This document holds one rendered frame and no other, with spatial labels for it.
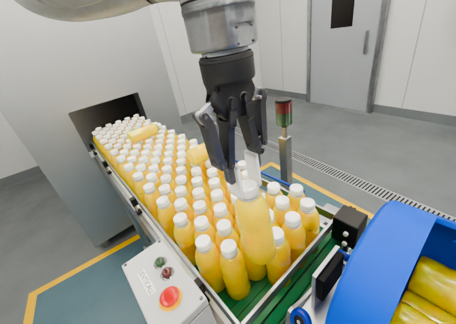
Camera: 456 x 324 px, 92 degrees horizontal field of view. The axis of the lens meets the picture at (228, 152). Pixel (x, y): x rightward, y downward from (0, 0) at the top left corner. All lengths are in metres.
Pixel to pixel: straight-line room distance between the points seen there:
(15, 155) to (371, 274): 4.54
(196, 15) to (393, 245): 0.38
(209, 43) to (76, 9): 0.16
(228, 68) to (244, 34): 0.04
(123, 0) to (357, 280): 0.46
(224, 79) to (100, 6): 0.17
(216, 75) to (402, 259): 0.33
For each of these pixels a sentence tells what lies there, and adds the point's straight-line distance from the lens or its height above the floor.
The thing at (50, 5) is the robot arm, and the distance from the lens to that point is 0.35.
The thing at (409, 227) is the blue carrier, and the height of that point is 1.23.
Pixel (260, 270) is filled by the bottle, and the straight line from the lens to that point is 0.67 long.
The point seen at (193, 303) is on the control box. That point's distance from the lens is 0.49.
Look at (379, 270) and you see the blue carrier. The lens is 0.38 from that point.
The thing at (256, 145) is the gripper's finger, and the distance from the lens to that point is 0.38.
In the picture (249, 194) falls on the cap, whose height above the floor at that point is 1.26.
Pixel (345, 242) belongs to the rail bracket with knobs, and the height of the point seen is 0.94.
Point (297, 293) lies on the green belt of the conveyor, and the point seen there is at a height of 0.89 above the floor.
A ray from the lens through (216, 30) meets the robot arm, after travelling 0.28.
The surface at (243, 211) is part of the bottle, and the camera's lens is 0.41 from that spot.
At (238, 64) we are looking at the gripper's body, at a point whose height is 1.48.
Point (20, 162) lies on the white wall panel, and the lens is 4.64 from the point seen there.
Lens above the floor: 1.52
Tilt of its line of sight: 29 degrees down
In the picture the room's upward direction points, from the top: 11 degrees counter-clockwise
